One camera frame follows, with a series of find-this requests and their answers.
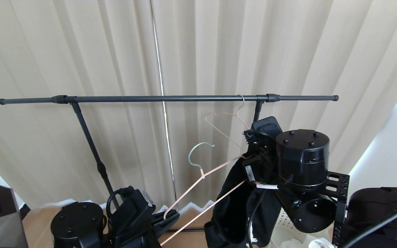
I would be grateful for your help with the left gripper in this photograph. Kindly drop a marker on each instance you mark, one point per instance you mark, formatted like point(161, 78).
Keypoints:
point(133, 237)

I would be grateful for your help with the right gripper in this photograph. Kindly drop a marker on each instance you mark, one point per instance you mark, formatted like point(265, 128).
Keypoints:
point(264, 168)

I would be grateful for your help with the black shorts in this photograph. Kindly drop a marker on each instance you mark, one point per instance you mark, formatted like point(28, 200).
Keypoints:
point(233, 206)

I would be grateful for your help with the pink clothes hanger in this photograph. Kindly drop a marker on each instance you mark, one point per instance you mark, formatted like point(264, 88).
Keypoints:
point(202, 174)
point(243, 103)

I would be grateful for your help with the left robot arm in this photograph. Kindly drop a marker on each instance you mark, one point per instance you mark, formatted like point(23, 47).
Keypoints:
point(78, 224)

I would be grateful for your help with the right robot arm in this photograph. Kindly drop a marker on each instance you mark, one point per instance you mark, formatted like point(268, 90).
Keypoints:
point(302, 158)

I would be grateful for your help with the white laundry basket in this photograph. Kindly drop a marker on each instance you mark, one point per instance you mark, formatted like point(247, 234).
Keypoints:
point(284, 224)

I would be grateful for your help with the black clothes rack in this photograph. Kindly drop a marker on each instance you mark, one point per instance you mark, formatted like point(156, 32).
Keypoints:
point(150, 99)

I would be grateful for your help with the white garment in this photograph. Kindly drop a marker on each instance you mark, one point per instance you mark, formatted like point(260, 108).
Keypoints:
point(317, 244)

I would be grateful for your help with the beige curtain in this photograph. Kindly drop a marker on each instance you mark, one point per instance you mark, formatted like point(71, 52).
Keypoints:
point(288, 51)

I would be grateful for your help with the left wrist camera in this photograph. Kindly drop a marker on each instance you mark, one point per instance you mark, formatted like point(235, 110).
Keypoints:
point(143, 206)

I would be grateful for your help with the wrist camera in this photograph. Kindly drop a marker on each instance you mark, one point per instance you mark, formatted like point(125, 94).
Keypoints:
point(265, 129)
point(143, 206)

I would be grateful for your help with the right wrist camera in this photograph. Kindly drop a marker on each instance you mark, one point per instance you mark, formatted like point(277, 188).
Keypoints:
point(265, 129)

